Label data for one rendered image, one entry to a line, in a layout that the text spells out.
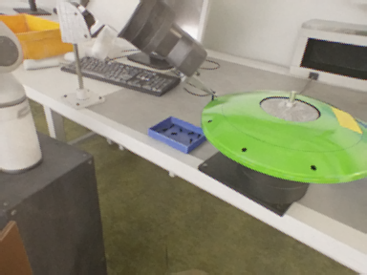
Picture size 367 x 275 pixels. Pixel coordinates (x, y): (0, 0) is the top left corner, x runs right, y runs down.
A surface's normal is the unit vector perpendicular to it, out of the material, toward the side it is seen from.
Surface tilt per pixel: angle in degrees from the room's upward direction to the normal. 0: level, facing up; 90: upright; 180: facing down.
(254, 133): 21
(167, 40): 96
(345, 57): 90
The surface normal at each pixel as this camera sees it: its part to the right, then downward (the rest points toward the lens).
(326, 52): -0.60, 0.39
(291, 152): -0.04, -0.59
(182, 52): -0.14, 0.33
